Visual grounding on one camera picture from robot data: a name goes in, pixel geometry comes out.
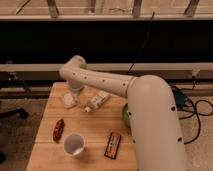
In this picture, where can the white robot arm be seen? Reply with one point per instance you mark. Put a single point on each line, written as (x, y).
(155, 127)

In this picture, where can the white tube bottle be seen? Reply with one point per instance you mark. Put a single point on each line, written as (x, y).
(96, 101)

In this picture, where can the white sponge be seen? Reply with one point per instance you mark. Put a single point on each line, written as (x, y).
(68, 100)

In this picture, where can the red snack bar wrapper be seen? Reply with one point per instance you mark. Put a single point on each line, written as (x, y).
(112, 145)

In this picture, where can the black office chair base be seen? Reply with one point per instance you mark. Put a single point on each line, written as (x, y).
(20, 111)

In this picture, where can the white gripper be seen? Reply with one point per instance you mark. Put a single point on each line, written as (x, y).
(75, 87)

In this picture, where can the dark red oblong object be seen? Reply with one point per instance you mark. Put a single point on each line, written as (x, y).
(58, 130)

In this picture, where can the green ceramic bowl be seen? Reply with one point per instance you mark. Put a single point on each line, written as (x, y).
(125, 115)

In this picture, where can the blue power adapter box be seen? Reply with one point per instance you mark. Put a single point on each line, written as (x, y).
(180, 98)

